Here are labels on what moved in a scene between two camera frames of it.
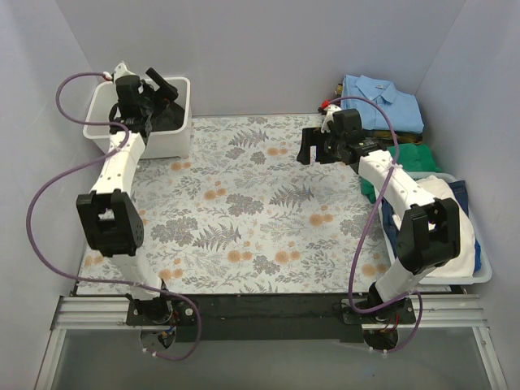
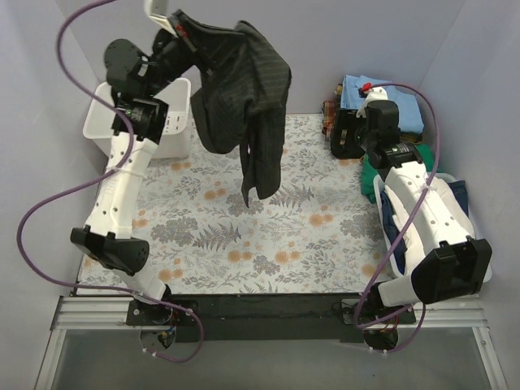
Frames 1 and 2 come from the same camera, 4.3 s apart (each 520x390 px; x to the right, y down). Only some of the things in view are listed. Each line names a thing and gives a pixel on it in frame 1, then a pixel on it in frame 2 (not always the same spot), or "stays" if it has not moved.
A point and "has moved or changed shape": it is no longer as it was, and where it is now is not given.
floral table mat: x=240 y=216 stays
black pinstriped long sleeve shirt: x=162 y=117 has moved or changed shape
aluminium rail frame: x=81 y=313 stays
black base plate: x=271 y=317 stays
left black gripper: x=153 y=97 → x=179 y=36
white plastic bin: x=175 y=144 stays
